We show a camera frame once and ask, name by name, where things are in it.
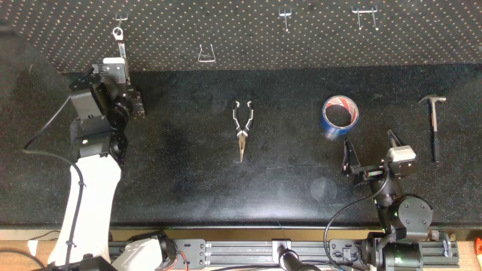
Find roll of blue tape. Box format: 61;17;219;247
320;95;360;142

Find black and white pliers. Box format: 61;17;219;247
231;100;255;163

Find hammer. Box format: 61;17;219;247
418;93;448;164

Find wrench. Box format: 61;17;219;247
111;26;131;84

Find black cable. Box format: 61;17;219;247
322;171;391;270
21;94;87;271

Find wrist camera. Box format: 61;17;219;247
386;145;417;163
102;56;127;84

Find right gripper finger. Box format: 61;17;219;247
340;136;362;176
386;129;404;149

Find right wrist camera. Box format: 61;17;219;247
386;145;417;163

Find mounting rail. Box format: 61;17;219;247
108;229;461;271

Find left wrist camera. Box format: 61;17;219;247
102;56;127;84

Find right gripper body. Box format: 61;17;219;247
349;159;418;186

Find black pegboard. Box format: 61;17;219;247
0;0;482;74

